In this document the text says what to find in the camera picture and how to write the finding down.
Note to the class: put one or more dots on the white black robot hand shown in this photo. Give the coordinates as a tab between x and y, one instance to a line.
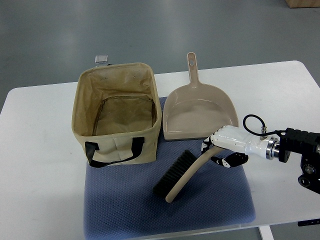
241	143

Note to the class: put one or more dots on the pink hand broom black bristles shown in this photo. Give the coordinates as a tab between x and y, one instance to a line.
180	172

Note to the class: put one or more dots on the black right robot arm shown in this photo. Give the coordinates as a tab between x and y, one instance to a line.
281	143

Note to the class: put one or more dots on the pink plastic dustpan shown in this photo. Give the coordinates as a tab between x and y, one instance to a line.
196	110

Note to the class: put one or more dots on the white table leg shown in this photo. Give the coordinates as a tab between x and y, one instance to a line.
265	232

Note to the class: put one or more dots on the black table control panel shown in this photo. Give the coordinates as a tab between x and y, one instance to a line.
309	222

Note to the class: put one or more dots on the blue textured mat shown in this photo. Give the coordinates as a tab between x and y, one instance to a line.
119	202

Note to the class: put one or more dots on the wooden box corner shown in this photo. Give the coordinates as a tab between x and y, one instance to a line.
303	3

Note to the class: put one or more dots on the small metal clip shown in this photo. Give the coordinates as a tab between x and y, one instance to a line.
101	59

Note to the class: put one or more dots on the yellow fabric bag black handle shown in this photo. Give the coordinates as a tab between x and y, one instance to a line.
117	115

